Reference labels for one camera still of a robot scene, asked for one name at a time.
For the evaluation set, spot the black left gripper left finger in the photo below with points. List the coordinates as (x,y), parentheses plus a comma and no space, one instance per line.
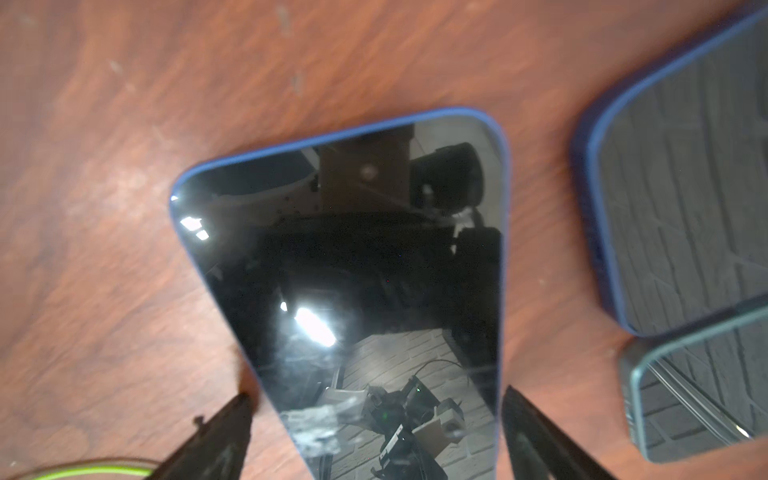
(217,450)

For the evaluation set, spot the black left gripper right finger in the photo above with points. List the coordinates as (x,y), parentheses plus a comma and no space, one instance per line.
(538,448)

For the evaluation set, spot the dark phone near case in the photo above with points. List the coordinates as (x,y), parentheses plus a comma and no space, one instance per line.
(698,388)

